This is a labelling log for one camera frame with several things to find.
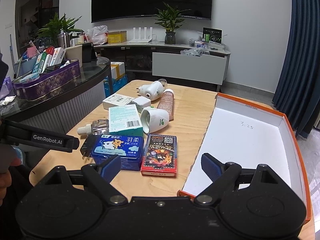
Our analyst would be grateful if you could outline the person's left hand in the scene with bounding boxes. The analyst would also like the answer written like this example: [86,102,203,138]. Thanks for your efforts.
[0,147,22,175]

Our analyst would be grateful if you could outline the white router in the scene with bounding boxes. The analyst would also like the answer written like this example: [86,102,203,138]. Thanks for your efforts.
[128,27,153,43]

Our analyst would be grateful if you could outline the beige container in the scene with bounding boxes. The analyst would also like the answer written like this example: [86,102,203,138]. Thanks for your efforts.
[64,45,83,67]

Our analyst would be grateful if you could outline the dark blue curtain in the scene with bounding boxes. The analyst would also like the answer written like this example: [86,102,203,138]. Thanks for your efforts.
[272,0,320,138]

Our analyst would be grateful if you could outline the crumpled white tissue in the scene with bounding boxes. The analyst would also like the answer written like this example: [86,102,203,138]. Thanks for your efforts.
[0,96,17,108]

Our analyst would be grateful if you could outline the leafy green potted plant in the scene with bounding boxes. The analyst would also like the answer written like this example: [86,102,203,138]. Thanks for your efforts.
[37,13,83,48]

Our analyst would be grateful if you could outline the white round plug-in heater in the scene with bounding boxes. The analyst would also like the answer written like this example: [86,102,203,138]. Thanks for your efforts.
[140,106,170,134]

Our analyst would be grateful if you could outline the white plastic bag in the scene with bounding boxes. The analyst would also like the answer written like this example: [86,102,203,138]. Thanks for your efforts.
[86,25,108,45]

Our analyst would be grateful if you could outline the pink tube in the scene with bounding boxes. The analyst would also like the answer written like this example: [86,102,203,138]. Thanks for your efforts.
[157,89,175,120]

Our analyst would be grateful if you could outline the teal and white carton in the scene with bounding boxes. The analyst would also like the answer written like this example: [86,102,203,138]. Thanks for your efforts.
[108,104,143,134]

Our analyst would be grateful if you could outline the white open drawer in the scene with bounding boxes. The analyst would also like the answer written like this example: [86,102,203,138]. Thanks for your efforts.
[152,52,227,85]

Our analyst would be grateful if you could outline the dark glass round table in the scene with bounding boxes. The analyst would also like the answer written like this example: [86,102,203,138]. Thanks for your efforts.
[0,57,112,136]

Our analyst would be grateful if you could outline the black stand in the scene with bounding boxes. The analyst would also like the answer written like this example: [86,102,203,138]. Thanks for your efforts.
[82,42,97,63]

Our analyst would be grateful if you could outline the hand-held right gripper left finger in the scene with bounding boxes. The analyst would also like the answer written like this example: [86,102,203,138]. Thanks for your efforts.
[32,154,127,204]

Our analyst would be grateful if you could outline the white and yellow cardboard box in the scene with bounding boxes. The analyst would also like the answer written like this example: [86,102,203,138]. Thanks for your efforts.
[110,62,126,80]

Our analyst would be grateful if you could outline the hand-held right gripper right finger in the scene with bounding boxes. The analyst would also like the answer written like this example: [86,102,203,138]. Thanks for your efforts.
[194,153,292,204]

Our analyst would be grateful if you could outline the purple patterned tin box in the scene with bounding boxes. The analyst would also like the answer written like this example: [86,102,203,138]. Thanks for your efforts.
[12,59,82,102]

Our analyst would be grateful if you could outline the white plug-in heater with bottle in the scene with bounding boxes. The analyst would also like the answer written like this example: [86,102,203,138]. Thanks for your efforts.
[137,79,167,102]

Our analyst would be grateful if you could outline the potted plant in dark vase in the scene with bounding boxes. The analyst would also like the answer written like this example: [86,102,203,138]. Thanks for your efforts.
[154,2,191,45]

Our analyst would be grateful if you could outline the white power adapter box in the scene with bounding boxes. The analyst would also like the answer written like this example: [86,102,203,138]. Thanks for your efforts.
[102,93,134,110]

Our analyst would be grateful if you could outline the white charger cube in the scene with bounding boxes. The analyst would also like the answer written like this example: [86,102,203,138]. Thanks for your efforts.
[132,96,152,113]

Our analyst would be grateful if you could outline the orange and white cardboard box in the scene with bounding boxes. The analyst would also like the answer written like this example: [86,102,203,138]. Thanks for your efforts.
[177,92,312,227]

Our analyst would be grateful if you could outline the white television cabinet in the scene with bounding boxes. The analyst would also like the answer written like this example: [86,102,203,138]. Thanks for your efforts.
[94,42,232,92]

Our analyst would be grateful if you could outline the blue tissue pack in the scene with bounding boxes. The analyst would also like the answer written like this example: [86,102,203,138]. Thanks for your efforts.
[91,134,145,172]

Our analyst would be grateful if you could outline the row of medicine boxes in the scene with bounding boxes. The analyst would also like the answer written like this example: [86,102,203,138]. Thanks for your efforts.
[32,46,67,75]

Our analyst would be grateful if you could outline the clear plastic bag in drawer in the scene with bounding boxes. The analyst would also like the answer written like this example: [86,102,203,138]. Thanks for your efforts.
[180,47,210,57]

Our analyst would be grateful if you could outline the purple tissue pack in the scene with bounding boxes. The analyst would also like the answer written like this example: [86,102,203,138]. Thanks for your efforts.
[0,76,16,99]

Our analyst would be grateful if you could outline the clear bottle with white cap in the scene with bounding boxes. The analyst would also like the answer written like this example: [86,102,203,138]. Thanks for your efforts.
[77,119,110,137]

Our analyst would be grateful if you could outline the steel tumbler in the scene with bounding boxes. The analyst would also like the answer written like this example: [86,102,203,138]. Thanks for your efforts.
[57,32,71,49]

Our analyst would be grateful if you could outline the black charger plug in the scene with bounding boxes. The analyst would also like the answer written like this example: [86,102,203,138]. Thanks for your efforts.
[80,135,100,161]

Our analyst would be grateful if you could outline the clear plastic containers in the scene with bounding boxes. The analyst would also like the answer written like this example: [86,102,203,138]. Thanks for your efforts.
[189,38,226,51]

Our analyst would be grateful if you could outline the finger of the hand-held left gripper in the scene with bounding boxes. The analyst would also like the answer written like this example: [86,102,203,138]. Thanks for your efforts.
[64,135,80,153]

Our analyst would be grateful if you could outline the blue water bottle pack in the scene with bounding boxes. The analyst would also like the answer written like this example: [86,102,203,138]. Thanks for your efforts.
[103,74,128,98]

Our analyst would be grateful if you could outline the red playing card box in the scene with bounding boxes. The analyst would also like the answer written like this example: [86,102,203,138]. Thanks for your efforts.
[140,134,177,178]

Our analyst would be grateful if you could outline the black and green box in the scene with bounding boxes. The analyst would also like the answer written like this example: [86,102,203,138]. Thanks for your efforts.
[202,27,222,43]

